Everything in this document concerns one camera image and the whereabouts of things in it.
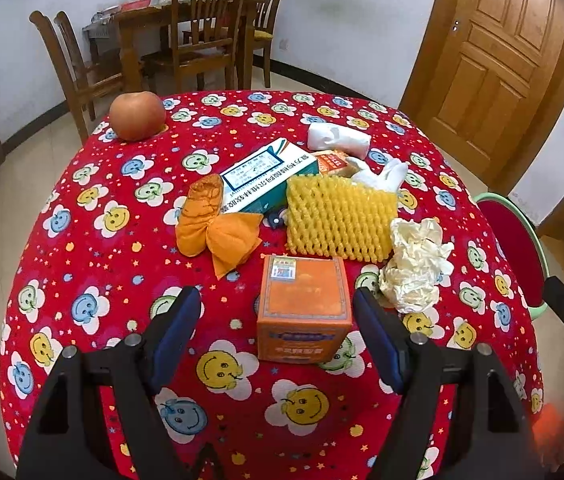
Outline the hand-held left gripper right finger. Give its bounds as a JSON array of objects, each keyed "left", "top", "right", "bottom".
[{"left": 353, "top": 287, "right": 545, "bottom": 480}]

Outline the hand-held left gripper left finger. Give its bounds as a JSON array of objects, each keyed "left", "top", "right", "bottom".
[{"left": 16, "top": 286, "right": 225, "bottom": 480}]

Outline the white paper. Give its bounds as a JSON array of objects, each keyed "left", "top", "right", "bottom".
[{"left": 379, "top": 218, "right": 456, "bottom": 314}]

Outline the orange cardboard box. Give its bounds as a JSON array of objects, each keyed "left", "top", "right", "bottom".
[{"left": 256, "top": 254, "right": 353, "bottom": 364}]

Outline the red bin with green rim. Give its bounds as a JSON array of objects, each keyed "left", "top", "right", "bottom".
[{"left": 474, "top": 191, "right": 549, "bottom": 322}]

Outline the orange cloth cover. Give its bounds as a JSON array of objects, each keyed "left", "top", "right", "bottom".
[{"left": 175, "top": 173, "right": 264, "bottom": 281}]

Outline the yellow foam fruit net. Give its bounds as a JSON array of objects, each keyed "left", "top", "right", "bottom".
[{"left": 285, "top": 174, "right": 399, "bottom": 264}]

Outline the white tissue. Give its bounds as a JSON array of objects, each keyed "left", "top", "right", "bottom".
[{"left": 351, "top": 156, "right": 408, "bottom": 194}]

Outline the green and white carton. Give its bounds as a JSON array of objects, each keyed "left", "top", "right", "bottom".
[{"left": 221, "top": 139, "right": 319, "bottom": 214}]

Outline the red smiley printed tablecloth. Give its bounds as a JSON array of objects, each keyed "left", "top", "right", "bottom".
[{"left": 0, "top": 89, "right": 545, "bottom": 480}]

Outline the orange snack packet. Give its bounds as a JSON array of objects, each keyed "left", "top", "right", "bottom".
[{"left": 311, "top": 152, "right": 359, "bottom": 179}]

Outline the white plastic packet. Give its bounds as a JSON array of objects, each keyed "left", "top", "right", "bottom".
[{"left": 308, "top": 122, "right": 371, "bottom": 159}]

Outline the red apple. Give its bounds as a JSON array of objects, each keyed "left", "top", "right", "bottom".
[{"left": 109, "top": 91, "right": 166, "bottom": 142}]

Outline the wooden panel door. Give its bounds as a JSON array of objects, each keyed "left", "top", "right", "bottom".
[{"left": 399, "top": 0, "right": 564, "bottom": 196}]

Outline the tall wooden chair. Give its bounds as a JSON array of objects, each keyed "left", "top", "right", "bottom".
[{"left": 143, "top": 0, "right": 259, "bottom": 94}]

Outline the wooden dining table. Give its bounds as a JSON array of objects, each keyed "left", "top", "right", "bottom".
[{"left": 83, "top": 0, "right": 259, "bottom": 92}]

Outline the wooden chair with yellow cushion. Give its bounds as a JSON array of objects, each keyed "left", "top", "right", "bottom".
[{"left": 242, "top": 0, "right": 291, "bottom": 89}]

